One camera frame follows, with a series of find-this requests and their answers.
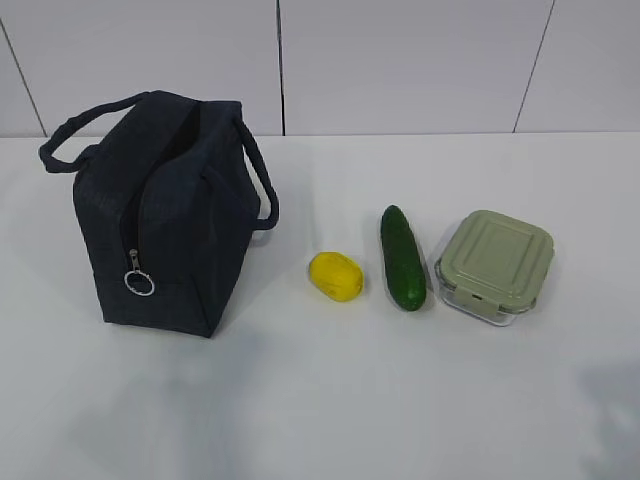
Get yellow lemon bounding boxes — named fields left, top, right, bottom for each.
left=308, top=251, right=364, bottom=302

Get green cucumber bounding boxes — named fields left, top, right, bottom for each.
left=380, top=205, right=427, bottom=312

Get dark navy fabric bag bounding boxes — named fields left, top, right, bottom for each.
left=39, top=90, right=279, bottom=338

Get glass container with green lid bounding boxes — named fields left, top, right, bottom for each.
left=434, top=210, right=554, bottom=327

